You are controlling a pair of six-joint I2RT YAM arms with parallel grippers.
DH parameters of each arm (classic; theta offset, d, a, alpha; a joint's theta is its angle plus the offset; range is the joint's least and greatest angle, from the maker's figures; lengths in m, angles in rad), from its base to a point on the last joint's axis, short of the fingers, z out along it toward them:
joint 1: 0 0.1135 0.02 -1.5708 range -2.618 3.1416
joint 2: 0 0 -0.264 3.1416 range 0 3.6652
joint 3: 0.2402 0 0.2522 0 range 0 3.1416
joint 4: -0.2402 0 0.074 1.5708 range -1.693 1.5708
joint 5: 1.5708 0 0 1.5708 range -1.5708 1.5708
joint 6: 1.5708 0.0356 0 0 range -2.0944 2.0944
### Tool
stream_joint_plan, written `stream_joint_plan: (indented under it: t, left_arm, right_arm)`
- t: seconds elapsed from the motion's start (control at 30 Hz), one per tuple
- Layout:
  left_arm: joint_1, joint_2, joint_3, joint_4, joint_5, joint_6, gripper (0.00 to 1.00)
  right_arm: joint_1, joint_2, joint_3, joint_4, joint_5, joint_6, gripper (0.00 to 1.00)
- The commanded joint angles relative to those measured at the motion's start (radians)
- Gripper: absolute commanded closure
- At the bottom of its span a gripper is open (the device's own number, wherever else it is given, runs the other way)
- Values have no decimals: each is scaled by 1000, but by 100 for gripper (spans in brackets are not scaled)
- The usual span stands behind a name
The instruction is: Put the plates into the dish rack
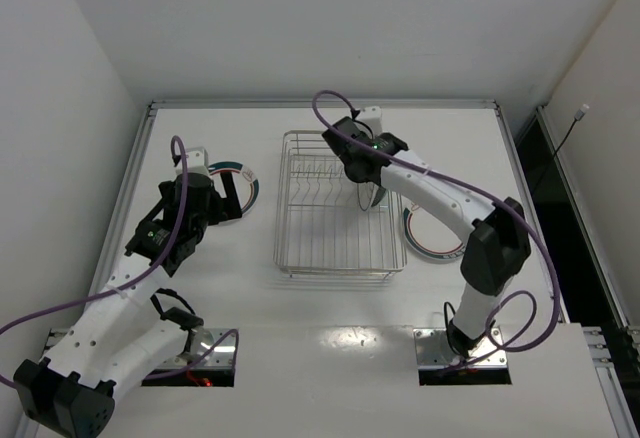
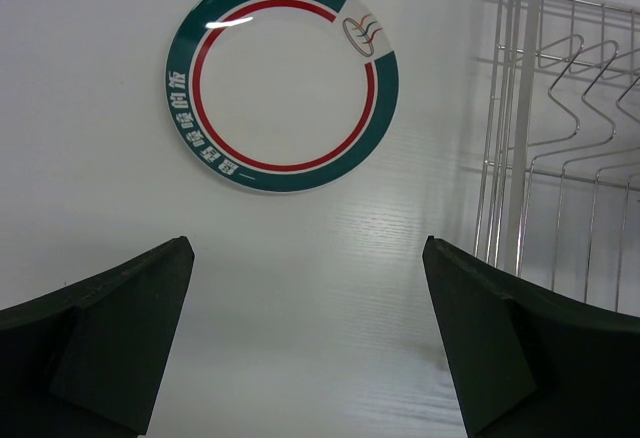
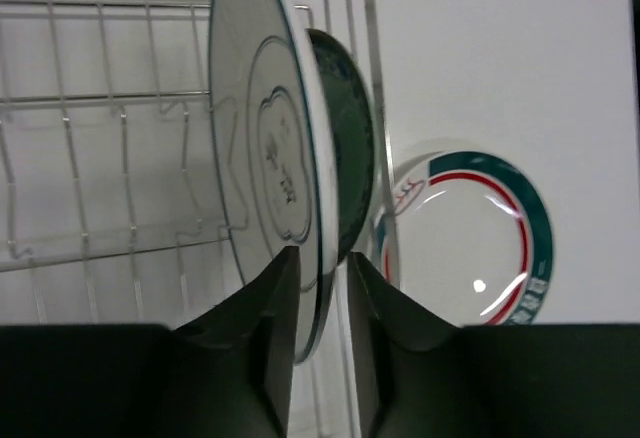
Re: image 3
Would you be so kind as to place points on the white plate grey rim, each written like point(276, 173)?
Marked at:
point(274, 150)

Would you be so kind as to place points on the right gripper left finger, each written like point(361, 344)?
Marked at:
point(227, 373)

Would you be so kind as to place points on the blue floral green plate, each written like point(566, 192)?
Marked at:
point(354, 135)

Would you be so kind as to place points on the metal wire dish rack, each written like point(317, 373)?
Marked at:
point(110, 202)

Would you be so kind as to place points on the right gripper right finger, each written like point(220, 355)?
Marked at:
point(419, 376)

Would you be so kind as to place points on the green red rimmed plate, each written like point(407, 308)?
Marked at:
point(475, 240)

